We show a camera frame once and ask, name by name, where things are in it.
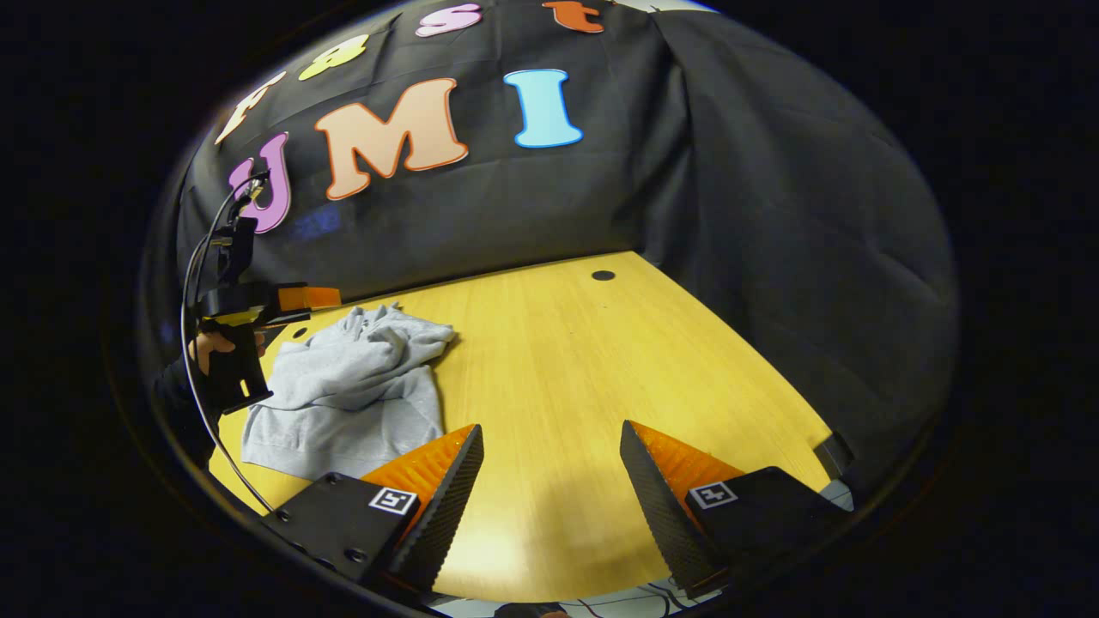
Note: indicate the grey sweatshirt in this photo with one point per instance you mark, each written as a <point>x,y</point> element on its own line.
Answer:
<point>352,386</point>

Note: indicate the small black table bracket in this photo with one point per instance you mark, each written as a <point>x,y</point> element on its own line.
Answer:
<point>837,453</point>

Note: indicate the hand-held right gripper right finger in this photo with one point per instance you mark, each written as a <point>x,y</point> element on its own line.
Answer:
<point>661,515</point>

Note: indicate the black backdrop cloth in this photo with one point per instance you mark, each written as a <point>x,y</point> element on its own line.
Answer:
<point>773,215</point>

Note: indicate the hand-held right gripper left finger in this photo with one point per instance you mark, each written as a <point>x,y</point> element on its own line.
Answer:
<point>446,506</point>

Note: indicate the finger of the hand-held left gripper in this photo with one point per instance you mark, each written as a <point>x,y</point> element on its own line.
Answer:
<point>305,298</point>

